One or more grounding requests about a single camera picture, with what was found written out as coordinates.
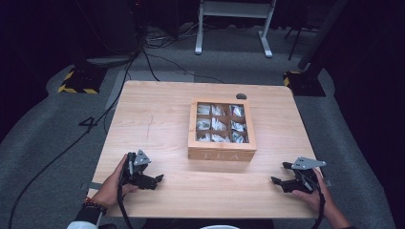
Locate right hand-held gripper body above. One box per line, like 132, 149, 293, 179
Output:
290, 156, 328, 196

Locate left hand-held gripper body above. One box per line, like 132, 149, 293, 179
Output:
118, 149, 153, 189

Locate glass-paned wooden box lid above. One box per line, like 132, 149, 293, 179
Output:
187, 97, 258, 151

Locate wooden tea box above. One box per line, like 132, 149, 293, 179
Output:
187, 97, 258, 163

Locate person's right hand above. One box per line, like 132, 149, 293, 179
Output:
291, 168, 339, 221

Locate person's left hand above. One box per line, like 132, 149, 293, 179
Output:
92, 153, 139, 209

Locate grey tape piece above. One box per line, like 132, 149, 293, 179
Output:
80, 181, 103, 192

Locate white round object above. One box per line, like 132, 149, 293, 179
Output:
200, 224, 241, 229

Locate black yellow striped base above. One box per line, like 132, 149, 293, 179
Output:
283, 70, 327, 97
57, 64, 108, 95

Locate black stand legs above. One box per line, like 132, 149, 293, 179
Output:
284, 26, 320, 62

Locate right hand-held gripper cable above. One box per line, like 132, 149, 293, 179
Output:
312, 187, 327, 229

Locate hand-held gripper cable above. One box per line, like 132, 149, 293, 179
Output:
116, 184, 136, 229
312, 187, 327, 229

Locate left hand-held gripper cable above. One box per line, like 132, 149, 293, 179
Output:
116, 184, 136, 229

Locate dark bead bracelet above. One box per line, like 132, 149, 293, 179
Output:
81, 197, 108, 217

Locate long black floor cable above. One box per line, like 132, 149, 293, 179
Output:
7, 47, 145, 229

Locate thin black floor cable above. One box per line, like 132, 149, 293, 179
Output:
140, 47, 225, 85

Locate tangle of floor cables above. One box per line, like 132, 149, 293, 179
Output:
142, 23, 199, 50

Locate grey slanted post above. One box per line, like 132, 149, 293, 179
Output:
297, 0, 350, 72

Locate white metal stand frame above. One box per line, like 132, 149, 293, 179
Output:
194, 0, 278, 59

